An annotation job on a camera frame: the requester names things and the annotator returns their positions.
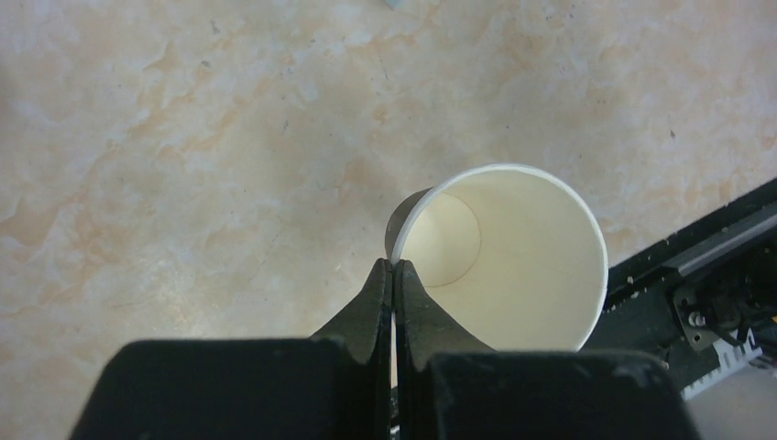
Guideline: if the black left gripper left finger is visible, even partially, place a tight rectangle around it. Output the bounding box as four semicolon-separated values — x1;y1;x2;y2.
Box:
313;258;393;439

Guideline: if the black paper coffee cup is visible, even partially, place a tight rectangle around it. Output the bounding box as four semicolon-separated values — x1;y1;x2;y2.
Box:
385;163;608;351

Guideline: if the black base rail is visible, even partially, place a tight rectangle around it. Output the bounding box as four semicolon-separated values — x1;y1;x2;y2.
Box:
586;181;776;391

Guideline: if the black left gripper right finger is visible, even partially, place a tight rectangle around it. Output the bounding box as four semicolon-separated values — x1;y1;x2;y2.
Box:
393;260;493;439

